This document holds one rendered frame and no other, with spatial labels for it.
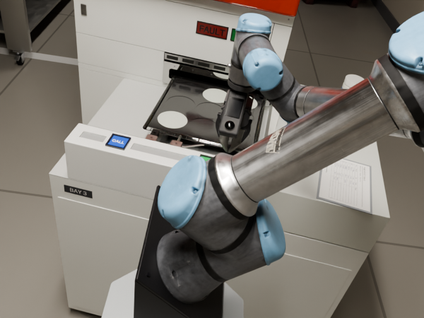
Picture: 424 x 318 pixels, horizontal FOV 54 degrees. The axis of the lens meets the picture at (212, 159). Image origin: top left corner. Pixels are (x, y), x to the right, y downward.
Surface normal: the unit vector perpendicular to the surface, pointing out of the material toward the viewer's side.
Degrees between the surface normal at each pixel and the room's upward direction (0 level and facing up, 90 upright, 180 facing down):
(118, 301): 0
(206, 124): 0
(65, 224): 90
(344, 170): 0
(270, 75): 90
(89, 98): 90
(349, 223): 90
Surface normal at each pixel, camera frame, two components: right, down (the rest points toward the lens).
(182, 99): 0.14, -0.76
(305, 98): -0.77, -0.24
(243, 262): 0.01, 0.71
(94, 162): -0.20, 0.60
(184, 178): -0.71, -0.49
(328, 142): -0.25, 0.34
